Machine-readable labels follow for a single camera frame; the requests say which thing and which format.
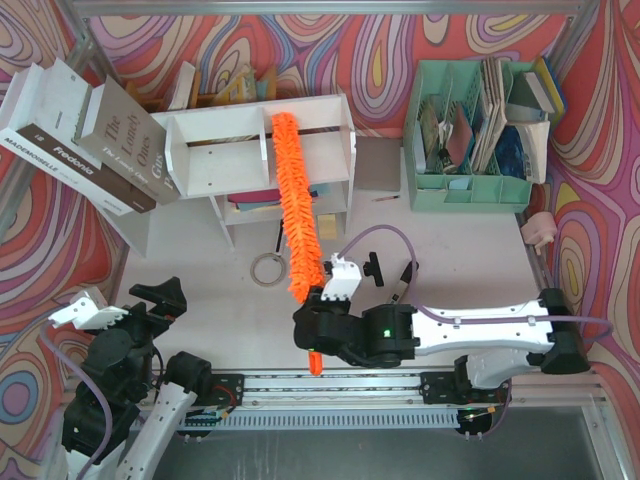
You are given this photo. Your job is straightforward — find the orange microfiber duster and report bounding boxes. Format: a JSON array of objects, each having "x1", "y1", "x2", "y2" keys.
[{"x1": 270, "y1": 111, "x2": 326, "y2": 377}]

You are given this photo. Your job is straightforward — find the masking tape roll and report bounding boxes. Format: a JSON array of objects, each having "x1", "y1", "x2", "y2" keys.
[{"x1": 249, "y1": 253, "x2": 287, "y2": 287}]

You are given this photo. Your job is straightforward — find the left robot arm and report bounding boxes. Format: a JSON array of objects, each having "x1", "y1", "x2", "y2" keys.
[{"x1": 51, "y1": 277, "x2": 213, "y2": 479}]

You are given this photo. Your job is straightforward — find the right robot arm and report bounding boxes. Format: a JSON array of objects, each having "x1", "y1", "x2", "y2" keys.
[{"x1": 293, "y1": 291, "x2": 590, "y2": 390}]

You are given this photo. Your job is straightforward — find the white small bookshelf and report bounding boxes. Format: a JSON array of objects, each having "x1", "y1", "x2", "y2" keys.
[{"x1": 154, "y1": 94, "x2": 356, "y2": 245}]

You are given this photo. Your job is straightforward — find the black binder clip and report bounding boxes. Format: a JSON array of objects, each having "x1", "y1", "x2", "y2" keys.
[{"x1": 363, "y1": 251, "x2": 385, "y2": 288}]

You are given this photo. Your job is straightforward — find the yellow sticky note pad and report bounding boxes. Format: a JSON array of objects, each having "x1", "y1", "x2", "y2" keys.
[{"x1": 317, "y1": 214, "x2": 338, "y2": 240}]

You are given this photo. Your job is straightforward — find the stack of coloured paper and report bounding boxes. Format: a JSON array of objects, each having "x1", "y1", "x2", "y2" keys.
[{"x1": 227, "y1": 183, "x2": 330, "y2": 212}]

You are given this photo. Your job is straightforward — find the small pencil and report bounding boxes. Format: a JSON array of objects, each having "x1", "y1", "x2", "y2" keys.
[{"x1": 372, "y1": 195, "x2": 400, "y2": 202}]

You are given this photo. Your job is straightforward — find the grey Lonely Ones book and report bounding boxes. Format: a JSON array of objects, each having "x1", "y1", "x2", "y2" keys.
[{"x1": 77, "y1": 77, "x2": 180, "y2": 205}]

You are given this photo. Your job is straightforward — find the pink pig figurine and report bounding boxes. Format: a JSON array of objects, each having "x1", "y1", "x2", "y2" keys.
[{"x1": 520, "y1": 211, "x2": 557, "y2": 255}]

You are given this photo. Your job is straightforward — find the brown white Fredonia book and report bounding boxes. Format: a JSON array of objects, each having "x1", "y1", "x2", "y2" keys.
[{"x1": 1, "y1": 59, "x2": 156, "y2": 216}]

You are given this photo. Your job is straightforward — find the orange wooden book rack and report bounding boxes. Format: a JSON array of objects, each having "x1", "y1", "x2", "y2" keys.
[{"x1": 124, "y1": 61, "x2": 279, "y2": 113}]

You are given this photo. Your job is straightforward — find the mint green desk organizer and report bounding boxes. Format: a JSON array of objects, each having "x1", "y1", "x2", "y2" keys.
[{"x1": 403, "y1": 57, "x2": 552, "y2": 213}]

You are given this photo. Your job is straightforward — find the books in green organizer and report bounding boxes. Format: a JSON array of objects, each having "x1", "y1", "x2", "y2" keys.
[{"x1": 410, "y1": 57, "x2": 567, "y2": 184}]

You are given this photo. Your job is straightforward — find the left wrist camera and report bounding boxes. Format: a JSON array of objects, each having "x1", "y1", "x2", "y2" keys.
[{"x1": 48, "y1": 286, "x2": 128, "y2": 330}]

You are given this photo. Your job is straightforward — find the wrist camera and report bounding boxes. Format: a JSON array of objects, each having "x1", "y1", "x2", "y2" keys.
[
  {"x1": 321, "y1": 253, "x2": 362, "y2": 302},
  {"x1": 48, "y1": 286, "x2": 128, "y2": 330}
]

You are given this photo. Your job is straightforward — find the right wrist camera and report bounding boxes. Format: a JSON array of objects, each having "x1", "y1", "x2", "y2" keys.
[{"x1": 321, "y1": 253, "x2": 362, "y2": 302}]

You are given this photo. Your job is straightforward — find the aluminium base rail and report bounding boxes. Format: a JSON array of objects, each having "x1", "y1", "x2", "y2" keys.
[{"x1": 153, "y1": 368, "x2": 513, "y2": 407}]

